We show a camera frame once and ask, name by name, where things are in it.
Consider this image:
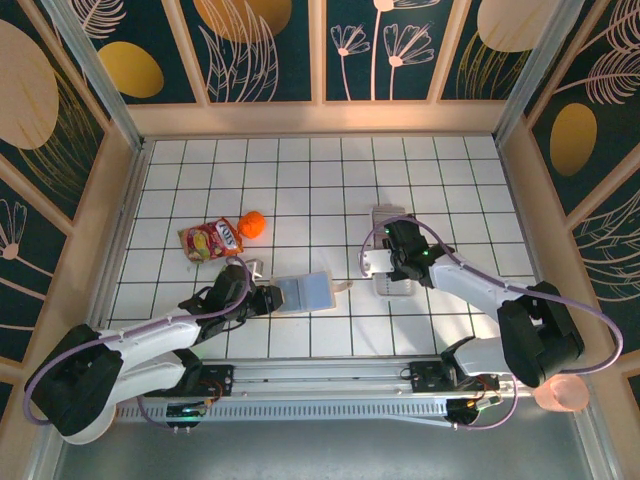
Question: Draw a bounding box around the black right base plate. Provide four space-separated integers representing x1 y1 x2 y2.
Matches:
408 360 501 396

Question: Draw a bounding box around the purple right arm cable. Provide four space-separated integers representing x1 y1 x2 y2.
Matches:
362 215 625 375

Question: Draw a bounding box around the striped card stack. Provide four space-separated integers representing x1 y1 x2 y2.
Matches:
369 204 417 301

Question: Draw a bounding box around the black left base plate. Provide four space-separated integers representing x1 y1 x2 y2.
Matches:
197 364 236 400

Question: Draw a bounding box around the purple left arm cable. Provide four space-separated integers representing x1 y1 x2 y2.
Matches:
23 255 251 426

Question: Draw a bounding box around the orange ball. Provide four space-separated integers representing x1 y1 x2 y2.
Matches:
236 210 266 240

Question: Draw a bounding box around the pink plastic cup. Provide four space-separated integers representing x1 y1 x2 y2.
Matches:
533 375 590 414

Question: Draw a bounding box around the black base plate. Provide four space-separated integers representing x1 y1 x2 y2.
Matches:
408 360 501 396
197 364 236 400

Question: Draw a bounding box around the red snack bag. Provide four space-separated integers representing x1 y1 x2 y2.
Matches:
178 215 245 264

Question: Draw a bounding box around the aluminium mounting rail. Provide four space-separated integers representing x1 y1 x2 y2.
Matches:
142 355 589 401

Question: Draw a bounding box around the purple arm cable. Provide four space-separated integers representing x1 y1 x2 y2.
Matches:
23 255 251 426
362 215 625 375

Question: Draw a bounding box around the perforated grey cable duct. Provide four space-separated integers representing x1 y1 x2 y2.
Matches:
115 398 454 427

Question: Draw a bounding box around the beige card holder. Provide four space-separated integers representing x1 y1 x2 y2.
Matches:
272 271 354 315

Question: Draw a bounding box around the aluminium frame post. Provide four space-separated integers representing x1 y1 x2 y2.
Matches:
493 0 587 146
42 0 146 151

